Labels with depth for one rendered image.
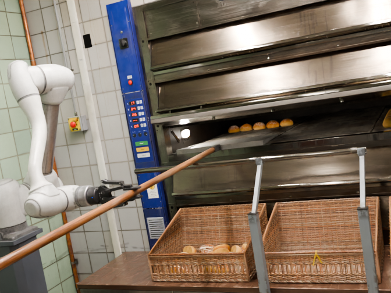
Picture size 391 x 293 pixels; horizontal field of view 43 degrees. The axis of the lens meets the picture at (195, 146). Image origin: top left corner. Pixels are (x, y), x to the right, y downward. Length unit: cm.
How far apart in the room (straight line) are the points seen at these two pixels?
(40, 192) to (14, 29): 169
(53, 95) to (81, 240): 147
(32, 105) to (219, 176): 122
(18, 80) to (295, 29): 141
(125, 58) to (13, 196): 112
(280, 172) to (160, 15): 116
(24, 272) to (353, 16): 204
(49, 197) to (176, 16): 142
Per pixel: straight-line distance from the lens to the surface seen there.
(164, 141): 304
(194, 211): 300
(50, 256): 352
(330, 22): 269
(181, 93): 295
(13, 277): 254
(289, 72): 274
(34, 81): 229
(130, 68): 307
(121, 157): 322
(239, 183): 288
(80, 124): 327
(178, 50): 295
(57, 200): 206
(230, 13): 285
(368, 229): 218
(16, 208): 250
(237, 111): 267
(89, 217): 175
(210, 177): 296
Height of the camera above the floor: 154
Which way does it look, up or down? 6 degrees down
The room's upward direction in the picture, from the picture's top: 9 degrees counter-clockwise
